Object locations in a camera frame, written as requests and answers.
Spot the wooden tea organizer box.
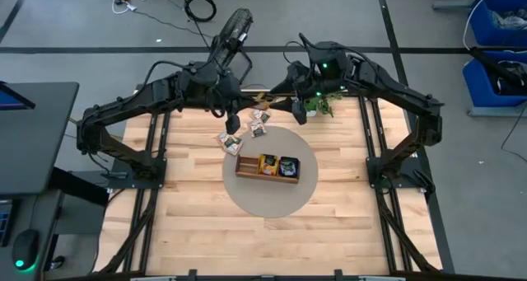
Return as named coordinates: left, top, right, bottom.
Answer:
left=234, top=152, right=301, bottom=185

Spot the grey desk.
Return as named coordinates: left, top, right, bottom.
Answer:
left=0, top=190, right=63, bottom=281

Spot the round grey placemat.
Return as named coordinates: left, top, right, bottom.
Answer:
left=221, top=125, right=319, bottom=219

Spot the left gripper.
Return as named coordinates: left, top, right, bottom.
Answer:
left=216, top=77, right=264, bottom=136

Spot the black equipment piece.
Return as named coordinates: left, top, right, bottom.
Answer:
left=469, top=45, right=527, bottom=95

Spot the black computer mouse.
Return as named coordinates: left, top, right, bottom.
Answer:
left=11, top=229, right=40, bottom=272

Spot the white and yellow cable bundle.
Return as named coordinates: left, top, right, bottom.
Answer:
left=110, top=0, right=158, bottom=16

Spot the blue plastic bin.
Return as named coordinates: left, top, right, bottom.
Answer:
left=469, top=0, right=527, bottom=47
left=462, top=49, right=527, bottom=109

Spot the coiled black cable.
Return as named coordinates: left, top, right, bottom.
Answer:
left=184, top=0, right=218, bottom=24

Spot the blue tea bag packet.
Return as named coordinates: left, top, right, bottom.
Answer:
left=278, top=156, right=301, bottom=179

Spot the black floor fan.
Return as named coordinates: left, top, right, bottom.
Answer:
left=205, top=7, right=254, bottom=87

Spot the black keyboard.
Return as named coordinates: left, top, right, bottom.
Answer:
left=0, top=200, right=13, bottom=248

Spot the orange mango tea bag packet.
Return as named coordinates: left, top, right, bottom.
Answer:
left=258, top=152, right=280, bottom=177
left=251, top=91, right=275, bottom=111

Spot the black desk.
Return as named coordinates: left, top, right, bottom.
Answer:
left=0, top=82, right=81, bottom=196

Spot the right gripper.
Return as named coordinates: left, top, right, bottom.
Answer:
left=269, top=62, right=316, bottom=126

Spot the desk monitor with blue screen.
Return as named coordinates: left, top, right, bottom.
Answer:
left=0, top=82, right=36, bottom=111

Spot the green plant in white pot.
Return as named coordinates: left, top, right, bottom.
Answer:
left=303, top=91, right=343, bottom=118

